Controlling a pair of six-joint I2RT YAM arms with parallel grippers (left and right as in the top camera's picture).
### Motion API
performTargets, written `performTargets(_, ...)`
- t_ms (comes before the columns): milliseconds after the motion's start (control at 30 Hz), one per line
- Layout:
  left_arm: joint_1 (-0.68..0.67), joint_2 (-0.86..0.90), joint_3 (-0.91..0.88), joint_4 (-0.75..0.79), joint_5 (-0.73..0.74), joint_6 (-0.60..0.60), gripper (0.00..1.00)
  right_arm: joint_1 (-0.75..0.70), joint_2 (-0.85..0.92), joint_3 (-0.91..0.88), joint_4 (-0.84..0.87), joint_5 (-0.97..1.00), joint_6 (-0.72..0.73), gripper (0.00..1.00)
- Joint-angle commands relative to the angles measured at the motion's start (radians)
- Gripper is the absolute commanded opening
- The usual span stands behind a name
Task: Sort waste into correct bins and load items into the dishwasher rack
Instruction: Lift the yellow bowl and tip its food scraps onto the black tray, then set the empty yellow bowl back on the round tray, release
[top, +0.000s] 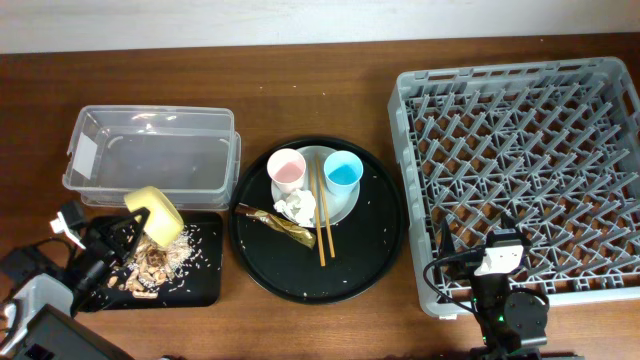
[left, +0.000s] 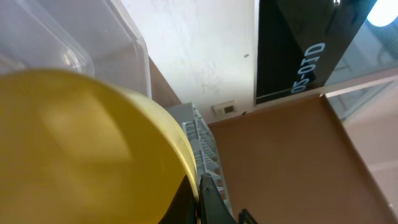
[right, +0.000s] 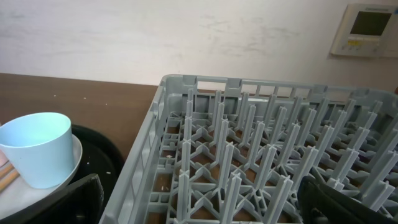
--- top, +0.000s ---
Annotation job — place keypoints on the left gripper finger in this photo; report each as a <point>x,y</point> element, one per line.
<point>100,276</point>
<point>134,221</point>

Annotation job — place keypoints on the white tissue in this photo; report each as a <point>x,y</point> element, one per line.
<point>299,207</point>

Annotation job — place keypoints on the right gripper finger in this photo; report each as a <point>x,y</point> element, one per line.
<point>447,247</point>
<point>508,225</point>

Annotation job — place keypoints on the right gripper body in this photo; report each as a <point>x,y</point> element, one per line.
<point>467,266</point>

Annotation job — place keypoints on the pink plastic cup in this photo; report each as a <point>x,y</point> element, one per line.
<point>287,168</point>

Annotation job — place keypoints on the white label sticker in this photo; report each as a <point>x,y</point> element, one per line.
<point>84,156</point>

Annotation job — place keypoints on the grey round plate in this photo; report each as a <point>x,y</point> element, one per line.
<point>339,206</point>

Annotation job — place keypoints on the food scraps and rice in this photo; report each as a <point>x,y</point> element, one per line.
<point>171,270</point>

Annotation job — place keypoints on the grey dishwasher rack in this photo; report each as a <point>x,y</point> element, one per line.
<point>553,144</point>

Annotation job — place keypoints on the black rectangular tray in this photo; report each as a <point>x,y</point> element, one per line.
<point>197,282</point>

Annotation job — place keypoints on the clear plastic waste bin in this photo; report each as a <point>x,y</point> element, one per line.
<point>191,154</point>

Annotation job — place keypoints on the blue plastic cup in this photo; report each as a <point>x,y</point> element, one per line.
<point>343,171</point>

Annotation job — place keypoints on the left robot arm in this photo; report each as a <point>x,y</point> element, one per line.
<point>57,277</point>

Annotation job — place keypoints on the yellow bowl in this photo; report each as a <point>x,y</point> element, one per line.
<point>164,224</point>

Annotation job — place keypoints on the brown gold coffee sachet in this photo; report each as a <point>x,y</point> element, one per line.
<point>294,231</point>

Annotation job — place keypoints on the round black serving tray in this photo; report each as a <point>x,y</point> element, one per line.
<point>366,242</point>

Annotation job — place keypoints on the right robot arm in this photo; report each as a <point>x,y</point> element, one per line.
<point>512,320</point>

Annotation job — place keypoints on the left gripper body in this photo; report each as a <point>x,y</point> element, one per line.
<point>98,251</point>

